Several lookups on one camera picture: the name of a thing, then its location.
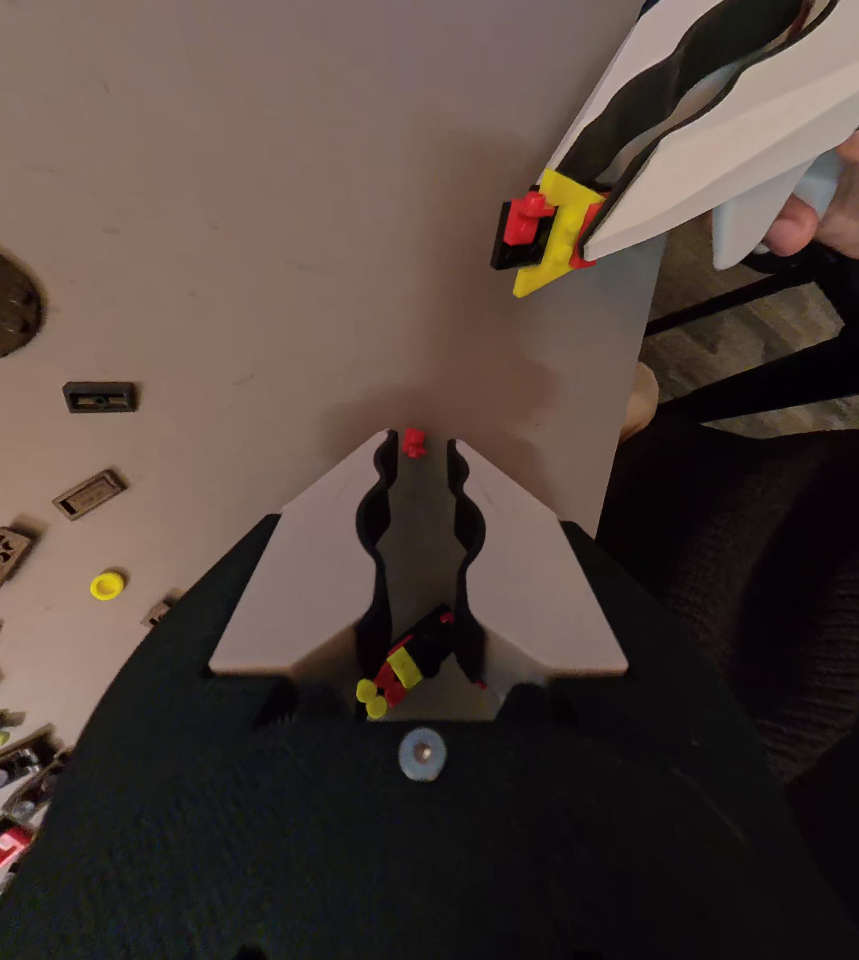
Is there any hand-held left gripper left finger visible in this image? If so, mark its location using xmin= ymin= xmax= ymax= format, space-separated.
xmin=208 ymin=429 xmax=401 ymax=714

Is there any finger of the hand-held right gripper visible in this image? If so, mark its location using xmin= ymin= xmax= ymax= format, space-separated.
xmin=551 ymin=0 xmax=837 ymax=186
xmin=581 ymin=0 xmax=859 ymax=264

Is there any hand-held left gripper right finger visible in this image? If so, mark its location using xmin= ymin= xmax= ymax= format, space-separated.
xmin=446 ymin=438 xmax=630 ymax=714

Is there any yellow wing lego assembly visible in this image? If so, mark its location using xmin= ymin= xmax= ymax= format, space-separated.
xmin=489 ymin=168 xmax=614 ymax=300

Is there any striped black red lego assembly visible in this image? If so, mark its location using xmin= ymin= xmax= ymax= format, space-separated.
xmin=354 ymin=603 xmax=488 ymax=723

